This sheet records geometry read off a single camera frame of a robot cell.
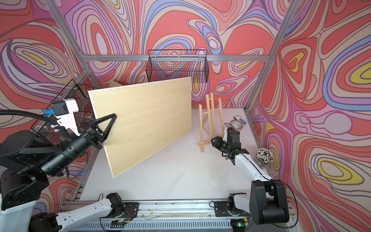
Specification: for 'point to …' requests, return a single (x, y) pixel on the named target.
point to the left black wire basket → (79, 93)
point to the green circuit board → (118, 224)
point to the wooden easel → (210, 121)
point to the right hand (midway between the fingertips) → (214, 144)
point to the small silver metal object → (240, 119)
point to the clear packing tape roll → (236, 124)
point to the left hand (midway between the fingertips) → (113, 115)
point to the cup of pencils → (264, 156)
